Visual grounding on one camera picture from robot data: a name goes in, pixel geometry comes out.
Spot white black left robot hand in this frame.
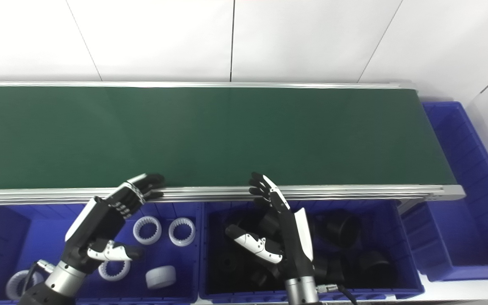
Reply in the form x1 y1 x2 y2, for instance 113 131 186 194
60 173 165 275

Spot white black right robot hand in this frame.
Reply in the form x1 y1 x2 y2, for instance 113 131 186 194
225 172 315 281

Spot white toothed ring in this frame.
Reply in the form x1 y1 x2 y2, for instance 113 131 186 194
133 216 162 245
6 270 44 300
168 217 196 247
98 259 131 282
145 266 177 290

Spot green conveyor belt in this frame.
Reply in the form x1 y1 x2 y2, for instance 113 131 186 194
0 80 466 212
0 87 457 190

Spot blue bin with white rings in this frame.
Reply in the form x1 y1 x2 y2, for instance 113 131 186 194
0 202 202 305

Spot blue bin with black parts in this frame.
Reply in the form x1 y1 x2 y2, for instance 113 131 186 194
199 200 425 302

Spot empty blue bin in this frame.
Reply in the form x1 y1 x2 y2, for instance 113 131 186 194
401 101 488 282

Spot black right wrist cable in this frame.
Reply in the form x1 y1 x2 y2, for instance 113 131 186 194
316 283 358 305

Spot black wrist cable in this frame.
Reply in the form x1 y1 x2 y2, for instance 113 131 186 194
316 283 358 305
22 259 56 297

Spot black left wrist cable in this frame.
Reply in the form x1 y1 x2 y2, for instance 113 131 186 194
22 259 56 297

